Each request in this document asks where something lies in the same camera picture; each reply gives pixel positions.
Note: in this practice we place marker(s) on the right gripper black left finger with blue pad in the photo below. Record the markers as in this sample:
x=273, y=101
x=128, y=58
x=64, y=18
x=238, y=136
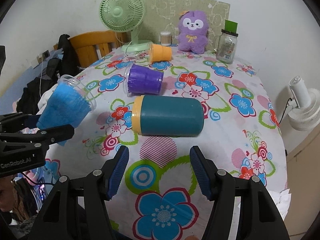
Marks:
x=100, y=186

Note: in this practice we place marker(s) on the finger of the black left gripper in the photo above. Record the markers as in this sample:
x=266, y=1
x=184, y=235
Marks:
x=53, y=135
x=15, y=122

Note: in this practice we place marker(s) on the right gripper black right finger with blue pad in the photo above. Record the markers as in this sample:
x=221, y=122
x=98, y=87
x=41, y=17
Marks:
x=219, y=187

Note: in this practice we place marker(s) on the blue clear plastic cup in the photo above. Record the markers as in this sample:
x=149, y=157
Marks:
x=69, y=104

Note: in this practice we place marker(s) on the purple clear plastic cup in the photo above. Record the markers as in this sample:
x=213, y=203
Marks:
x=140, y=80

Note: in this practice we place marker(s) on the orange clear plastic cup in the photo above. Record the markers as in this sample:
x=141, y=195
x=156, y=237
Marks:
x=159, y=53

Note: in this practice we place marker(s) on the floral tablecloth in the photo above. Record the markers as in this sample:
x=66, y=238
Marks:
x=159, y=197

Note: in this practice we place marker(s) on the black bag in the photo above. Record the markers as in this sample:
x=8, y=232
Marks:
x=65, y=62

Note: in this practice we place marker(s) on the teal canister yellow lid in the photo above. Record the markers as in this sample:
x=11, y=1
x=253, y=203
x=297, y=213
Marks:
x=167, y=116

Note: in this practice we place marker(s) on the orange wooden chair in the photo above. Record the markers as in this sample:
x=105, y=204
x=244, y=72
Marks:
x=86, y=45

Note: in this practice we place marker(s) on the white small fan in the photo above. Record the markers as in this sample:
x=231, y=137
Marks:
x=305, y=114

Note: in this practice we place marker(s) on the green desk fan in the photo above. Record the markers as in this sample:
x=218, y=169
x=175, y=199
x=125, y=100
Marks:
x=123, y=16

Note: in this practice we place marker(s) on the purple plush toy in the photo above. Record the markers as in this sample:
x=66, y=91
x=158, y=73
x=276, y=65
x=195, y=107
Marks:
x=193, y=27

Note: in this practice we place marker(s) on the cotton swab container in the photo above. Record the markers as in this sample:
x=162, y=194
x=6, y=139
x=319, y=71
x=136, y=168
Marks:
x=165, y=38

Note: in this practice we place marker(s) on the glass jar with handle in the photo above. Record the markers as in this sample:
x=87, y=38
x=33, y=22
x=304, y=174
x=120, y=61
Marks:
x=225, y=46

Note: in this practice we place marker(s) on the beige patterned wall board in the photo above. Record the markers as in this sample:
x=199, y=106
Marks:
x=163, y=15

